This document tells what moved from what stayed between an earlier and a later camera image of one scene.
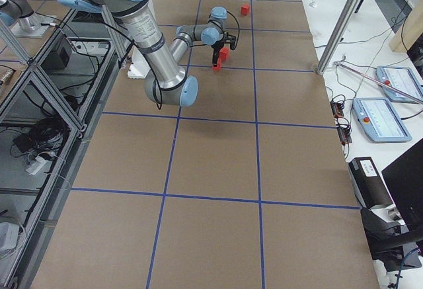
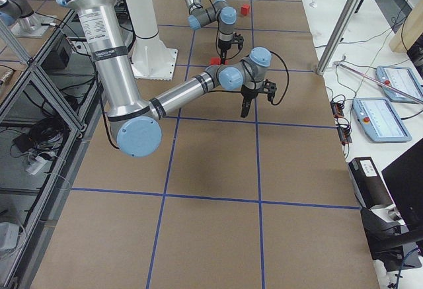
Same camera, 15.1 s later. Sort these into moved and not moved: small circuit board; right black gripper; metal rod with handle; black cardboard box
Moved: right black gripper
Not moved: metal rod with handle; black cardboard box; small circuit board
